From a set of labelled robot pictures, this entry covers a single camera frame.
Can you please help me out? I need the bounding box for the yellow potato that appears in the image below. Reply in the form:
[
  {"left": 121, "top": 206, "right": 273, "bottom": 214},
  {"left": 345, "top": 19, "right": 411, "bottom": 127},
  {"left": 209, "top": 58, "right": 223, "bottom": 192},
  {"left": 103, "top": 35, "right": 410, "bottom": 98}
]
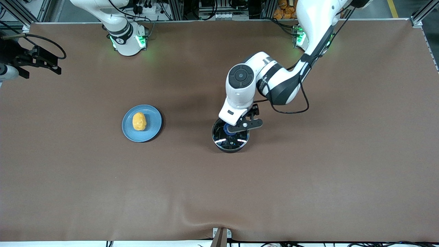
[{"left": 132, "top": 112, "right": 147, "bottom": 131}]

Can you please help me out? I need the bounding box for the aluminium frame extrusion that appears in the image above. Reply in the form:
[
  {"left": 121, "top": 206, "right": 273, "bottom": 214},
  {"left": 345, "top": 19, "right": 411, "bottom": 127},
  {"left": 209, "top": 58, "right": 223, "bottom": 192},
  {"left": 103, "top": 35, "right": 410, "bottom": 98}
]
[
  {"left": 410, "top": 0, "right": 439, "bottom": 28},
  {"left": 0, "top": 0, "right": 52, "bottom": 32}
]

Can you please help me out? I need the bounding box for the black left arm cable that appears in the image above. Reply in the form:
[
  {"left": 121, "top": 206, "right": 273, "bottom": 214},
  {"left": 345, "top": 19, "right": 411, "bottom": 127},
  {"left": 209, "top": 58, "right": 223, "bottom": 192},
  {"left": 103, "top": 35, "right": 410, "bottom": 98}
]
[{"left": 254, "top": 7, "right": 354, "bottom": 114}]

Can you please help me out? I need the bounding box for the metal table clamp bracket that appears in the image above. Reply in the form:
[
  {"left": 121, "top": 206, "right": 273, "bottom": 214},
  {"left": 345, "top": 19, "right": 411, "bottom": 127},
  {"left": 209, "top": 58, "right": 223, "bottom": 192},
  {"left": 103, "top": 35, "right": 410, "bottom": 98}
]
[{"left": 210, "top": 227, "right": 232, "bottom": 247}]

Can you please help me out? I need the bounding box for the bag of orange snacks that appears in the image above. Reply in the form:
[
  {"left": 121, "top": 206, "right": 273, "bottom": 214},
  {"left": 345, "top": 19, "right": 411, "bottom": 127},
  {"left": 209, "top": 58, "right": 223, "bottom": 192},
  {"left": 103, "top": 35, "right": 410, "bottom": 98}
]
[{"left": 273, "top": 0, "right": 298, "bottom": 20}]

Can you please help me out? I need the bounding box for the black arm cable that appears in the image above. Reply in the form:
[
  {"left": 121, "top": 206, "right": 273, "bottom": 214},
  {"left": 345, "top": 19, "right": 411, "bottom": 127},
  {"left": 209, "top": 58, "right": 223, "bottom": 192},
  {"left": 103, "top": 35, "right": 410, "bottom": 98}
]
[
  {"left": 3, "top": 33, "right": 67, "bottom": 60},
  {"left": 254, "top": 7, "right": 354, "bottom": 114}
]

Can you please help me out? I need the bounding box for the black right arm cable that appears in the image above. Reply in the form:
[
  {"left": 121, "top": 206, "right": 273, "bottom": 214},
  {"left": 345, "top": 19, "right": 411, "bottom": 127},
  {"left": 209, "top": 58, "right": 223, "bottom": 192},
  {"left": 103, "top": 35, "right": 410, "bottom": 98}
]
[{"left": 3, "top": 33, "right": 67, "bottom": 60}]

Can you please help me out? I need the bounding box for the blue round plate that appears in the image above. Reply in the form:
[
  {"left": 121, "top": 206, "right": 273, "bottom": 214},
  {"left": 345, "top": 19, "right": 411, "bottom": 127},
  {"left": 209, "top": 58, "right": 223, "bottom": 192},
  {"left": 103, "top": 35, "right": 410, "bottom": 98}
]
[{"left": 122, "top": 104, "right": 163, "bottom": 143}]

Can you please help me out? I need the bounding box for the grey electronics box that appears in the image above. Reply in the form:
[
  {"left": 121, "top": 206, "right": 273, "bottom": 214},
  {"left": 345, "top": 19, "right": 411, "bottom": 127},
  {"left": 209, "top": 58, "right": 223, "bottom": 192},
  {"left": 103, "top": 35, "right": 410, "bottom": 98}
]
[{"left": 198, "top": 0, "right": 252, "bottom": 20}]

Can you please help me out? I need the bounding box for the brown table cover mat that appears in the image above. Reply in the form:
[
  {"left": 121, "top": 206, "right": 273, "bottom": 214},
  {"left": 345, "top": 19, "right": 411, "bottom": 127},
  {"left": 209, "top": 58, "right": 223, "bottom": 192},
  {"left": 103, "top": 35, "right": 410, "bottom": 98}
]
[{"left": 0, "top": 20, "right": 439, "bottom": 243}]

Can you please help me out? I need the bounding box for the white power strip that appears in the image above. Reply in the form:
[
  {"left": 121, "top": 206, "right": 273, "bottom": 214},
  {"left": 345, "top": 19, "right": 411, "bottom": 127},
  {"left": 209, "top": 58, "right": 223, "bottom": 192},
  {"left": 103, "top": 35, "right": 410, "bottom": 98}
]
[{"left": 132, "top": 1, "right": 166, "bottom": 15}]

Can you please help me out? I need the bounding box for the black pot with blue handle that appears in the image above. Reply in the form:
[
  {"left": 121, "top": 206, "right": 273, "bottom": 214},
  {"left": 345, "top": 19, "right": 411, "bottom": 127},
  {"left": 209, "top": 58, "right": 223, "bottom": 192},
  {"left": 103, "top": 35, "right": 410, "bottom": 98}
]
[{"left": 211, "top": 118, "right": 250, "bottom": 153}]

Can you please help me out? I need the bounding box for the glass lid with blue knob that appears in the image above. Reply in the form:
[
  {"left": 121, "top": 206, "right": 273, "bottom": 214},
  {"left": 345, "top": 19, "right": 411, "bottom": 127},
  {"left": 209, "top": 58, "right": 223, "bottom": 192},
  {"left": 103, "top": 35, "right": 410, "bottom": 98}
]
[{"left": 212, "top": 119, "right": 250, "bottom": 151}]

